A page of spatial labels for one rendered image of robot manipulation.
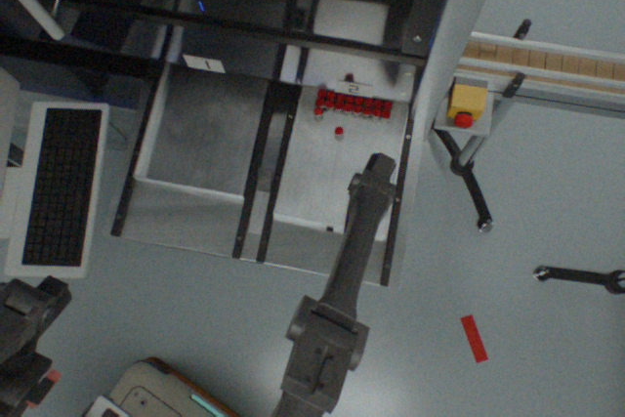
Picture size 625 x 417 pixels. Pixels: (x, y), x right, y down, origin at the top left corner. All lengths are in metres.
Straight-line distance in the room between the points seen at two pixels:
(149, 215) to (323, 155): 0.43
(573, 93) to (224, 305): 1.40
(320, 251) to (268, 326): 0.91
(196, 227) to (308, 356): 0.69
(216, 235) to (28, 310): 0.56
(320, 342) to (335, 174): 0.67
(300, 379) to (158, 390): 1.29
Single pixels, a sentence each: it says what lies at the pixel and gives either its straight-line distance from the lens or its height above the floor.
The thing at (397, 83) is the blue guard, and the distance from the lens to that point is 1.36.
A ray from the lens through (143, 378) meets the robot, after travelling 2.13.
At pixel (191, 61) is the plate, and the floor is 1.03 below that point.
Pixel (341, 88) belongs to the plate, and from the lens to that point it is 1.43.
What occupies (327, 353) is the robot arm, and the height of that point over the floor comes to 1.43.
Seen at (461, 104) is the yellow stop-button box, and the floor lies 1.03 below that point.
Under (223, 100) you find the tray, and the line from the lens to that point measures 1.58.
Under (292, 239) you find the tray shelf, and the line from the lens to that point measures 1.47.
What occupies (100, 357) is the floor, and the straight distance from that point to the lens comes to 2.47.
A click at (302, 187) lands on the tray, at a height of 0.88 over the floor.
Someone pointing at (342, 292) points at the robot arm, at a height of 1.36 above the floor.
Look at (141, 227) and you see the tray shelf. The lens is 1.54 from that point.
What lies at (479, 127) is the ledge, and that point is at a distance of 1.57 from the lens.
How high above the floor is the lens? 2.32
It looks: 75 degrees down
